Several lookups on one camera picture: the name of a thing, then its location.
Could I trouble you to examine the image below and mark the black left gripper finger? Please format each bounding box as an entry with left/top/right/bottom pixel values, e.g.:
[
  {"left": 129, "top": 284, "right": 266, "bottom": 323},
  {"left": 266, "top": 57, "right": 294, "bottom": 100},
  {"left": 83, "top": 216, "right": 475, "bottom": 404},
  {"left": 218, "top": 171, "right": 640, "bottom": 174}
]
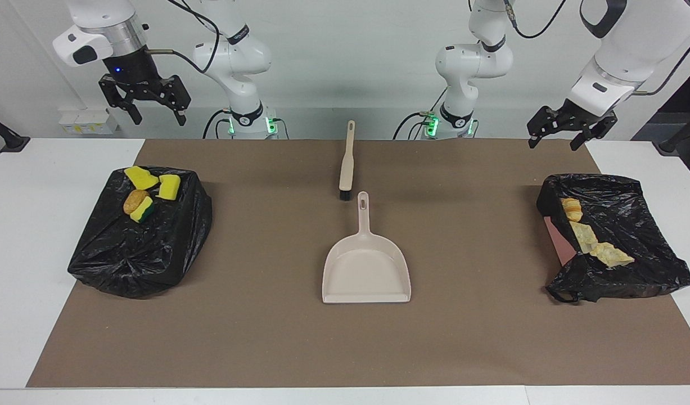
[
  {"left": 570, "top": 125, "right": 610, "bottom": 151},
  {"left": 527, "top": 106, "right": 565, "bottom": 150}
]

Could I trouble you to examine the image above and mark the notched yellow sponge piece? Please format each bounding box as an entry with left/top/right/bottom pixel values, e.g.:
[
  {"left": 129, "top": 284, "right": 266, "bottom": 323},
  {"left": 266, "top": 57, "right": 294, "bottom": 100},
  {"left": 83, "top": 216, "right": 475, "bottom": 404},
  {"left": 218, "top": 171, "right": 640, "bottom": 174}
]
[{"left": 157, "top": 174, "right": 181, "bottom": 201}]

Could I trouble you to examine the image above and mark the striped croissant piece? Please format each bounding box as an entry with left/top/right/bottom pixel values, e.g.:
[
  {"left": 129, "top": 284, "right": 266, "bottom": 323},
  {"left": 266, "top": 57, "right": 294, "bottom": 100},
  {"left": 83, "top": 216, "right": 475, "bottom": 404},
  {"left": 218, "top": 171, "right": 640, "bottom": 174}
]
[{"left": 561, "top": 197, "right": 584, "bottom": 222}]

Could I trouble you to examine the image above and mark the brown bread roll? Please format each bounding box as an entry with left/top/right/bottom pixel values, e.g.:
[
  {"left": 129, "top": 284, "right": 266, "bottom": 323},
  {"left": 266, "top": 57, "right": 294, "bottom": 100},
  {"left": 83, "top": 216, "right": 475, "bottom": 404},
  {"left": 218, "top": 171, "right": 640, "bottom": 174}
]
[{"left": 123, "top": 190, "right": 150, "bottom": 215}]

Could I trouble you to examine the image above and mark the green and yellow sponge piece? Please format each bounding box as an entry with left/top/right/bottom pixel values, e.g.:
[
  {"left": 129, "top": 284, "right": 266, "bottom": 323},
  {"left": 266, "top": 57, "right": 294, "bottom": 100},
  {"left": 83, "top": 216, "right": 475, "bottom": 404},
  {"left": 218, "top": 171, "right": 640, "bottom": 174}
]
[{"left": 129, "top": 195, "right": 155, "bottom": 224}]

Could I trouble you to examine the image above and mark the pale bread chunk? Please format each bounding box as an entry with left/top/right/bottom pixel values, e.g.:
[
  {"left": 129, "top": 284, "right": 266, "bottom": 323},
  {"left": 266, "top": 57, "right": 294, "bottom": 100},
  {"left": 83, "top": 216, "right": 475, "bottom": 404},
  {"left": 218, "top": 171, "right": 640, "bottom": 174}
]
[
  {"left": 590, "top": 242, "right": 635, "bottom": 268},
  {"left": 570, "top": 221, "right": 599, "bottom": 254}
]

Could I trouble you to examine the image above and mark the beige hand brush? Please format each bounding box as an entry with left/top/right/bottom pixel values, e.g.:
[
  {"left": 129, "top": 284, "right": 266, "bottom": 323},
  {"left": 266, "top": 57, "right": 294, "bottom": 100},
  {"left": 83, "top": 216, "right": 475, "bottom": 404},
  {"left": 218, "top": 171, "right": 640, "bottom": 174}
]
[{"left": 338, "top": 120, "right": 357, "bottom": 202}]

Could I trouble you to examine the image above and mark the beige plastic dustpan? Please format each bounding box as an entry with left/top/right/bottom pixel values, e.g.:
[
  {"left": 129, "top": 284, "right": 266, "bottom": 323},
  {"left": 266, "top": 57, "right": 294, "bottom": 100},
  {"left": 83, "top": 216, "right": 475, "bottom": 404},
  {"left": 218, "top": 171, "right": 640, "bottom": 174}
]
[{"left": 322, "top": 191, "right": 412, "bottom": 305}]

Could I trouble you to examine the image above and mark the pink bin box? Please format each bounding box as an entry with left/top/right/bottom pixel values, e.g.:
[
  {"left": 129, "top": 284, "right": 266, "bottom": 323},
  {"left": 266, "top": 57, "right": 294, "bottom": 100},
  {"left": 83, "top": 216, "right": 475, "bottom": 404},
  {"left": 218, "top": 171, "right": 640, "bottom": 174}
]
[{"left": 544, "top": 217, "right": 577, "bottom": 267}]

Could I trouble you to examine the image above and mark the black knotted trash bag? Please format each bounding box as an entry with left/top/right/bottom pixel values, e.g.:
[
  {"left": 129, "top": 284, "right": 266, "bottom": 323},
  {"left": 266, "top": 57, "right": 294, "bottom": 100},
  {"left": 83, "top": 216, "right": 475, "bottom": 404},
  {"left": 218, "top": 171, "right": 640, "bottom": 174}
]
[{"left": 67, "top": 166, "right": 213, "bottom": 299}]

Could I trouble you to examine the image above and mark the white socket box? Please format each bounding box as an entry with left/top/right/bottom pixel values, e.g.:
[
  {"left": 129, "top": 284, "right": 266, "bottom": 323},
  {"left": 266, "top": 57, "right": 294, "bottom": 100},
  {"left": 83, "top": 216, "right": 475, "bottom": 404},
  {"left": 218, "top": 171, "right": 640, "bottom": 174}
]
[{"left": 58, "top": 109, "right": 120, "bottom": 136}]

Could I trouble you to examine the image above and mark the dark panel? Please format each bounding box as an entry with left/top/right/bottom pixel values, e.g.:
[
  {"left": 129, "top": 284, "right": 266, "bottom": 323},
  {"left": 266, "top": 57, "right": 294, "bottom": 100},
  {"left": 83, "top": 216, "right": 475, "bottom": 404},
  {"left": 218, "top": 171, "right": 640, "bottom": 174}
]
[{"left": 632, "top": 73, "right": 690, "bottom": 141}]

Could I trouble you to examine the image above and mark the black bag over pink box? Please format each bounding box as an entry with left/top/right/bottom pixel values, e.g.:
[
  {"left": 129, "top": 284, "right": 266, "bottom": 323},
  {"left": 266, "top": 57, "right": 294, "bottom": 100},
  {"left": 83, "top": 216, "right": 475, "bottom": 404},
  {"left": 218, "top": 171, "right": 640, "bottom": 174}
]
[{"left": 536, "top": 173, "right": 690, "bottom": 304}]

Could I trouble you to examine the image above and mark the brown table mat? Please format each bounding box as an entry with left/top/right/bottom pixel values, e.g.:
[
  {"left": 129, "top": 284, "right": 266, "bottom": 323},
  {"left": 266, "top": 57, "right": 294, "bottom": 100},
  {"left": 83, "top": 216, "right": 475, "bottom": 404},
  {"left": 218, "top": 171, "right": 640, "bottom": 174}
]
[{"left": 26, "top": 139, "right": 690, "bottom": 389}]

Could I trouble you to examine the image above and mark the black base cable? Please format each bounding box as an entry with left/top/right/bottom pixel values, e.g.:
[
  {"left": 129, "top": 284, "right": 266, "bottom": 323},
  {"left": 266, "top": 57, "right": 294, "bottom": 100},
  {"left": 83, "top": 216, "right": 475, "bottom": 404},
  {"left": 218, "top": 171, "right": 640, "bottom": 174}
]
[
  {"left": 203, "top": 110, "right": 233, "bottom": 140},
  {"left": 393, "top": 87, "right": 438, "bottom": 140}
]

